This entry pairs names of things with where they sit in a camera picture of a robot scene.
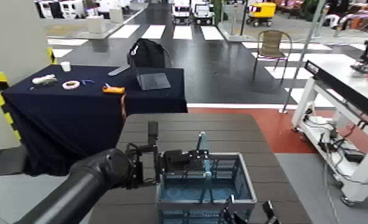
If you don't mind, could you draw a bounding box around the black left gripper upright finger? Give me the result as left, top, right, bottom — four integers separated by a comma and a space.
147, 120, 159, 148

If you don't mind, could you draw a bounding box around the black laptop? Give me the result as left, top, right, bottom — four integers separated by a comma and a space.
130, 60, 172, 92

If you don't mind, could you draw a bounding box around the black power adapter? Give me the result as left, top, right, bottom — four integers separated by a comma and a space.
342, 149, 366, 164

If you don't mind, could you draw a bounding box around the row of white machines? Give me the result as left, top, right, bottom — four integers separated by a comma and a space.
34, 0, 86, 20

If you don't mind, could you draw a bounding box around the white tape roll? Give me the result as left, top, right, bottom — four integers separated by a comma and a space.
61, 80, 81, 91

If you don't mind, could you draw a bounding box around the blue-grey plastic crate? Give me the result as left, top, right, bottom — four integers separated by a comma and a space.
154, 131, 258, 224

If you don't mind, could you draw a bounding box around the black left gripper screwed finger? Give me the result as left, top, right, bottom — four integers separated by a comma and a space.
162, 149, 211, 173

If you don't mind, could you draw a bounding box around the white delivery vehicle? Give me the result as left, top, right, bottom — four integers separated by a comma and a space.
191, 0, 217, 26
171, 0, 192, 26

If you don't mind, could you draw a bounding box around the white crumpled object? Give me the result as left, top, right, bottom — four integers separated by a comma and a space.
32, 73, 58, 86

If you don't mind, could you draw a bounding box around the grey flat bar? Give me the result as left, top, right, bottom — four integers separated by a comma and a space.
107, 64, 131, 77

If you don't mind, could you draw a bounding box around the green plant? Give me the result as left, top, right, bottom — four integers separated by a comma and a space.
212, 0, 224, 26

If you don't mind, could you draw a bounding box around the dark blue tablecloth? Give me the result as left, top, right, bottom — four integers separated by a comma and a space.
1, 64, 188, 177

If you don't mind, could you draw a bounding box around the brown wicker metal chair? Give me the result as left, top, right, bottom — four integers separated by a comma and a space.
252, 29, 293, 86

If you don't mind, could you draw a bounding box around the small yellow-black hazard guard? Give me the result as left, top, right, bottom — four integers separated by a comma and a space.
47, 46, 58, 65

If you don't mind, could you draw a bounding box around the black cable bundle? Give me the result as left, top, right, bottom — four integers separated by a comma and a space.
307, 114, 367, 165

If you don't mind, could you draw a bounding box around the orange hand tool with strap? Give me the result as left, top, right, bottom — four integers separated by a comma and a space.
101, 82, 128, 122

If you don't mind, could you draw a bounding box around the white square block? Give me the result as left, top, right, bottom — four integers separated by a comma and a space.
86, 15, 107, 35
109, 7, 125, 24

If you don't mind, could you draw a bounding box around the yellow small vehicle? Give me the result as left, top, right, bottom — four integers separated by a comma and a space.
245, 1, 277, 28

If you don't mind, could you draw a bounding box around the thin black pole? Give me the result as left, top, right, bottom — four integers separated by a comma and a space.
239, 0, 251, 37

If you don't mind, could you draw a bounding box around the black right gripper slim finger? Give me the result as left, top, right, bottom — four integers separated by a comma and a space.
222, 194, 246, 224

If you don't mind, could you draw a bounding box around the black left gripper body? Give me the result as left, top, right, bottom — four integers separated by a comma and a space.
125, 142, 161, 191

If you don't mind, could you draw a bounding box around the black right gripper wide finger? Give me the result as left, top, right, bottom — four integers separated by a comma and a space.
262, 200, 281, 224

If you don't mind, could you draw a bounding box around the black backpack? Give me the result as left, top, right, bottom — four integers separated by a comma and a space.
126, 38, 174, 70

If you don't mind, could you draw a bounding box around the white equipment bench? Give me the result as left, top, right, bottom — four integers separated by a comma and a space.
291, 53, 368, 208

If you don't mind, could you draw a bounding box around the grey metal pole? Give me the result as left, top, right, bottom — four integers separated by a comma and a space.
278, 0, 327, 114

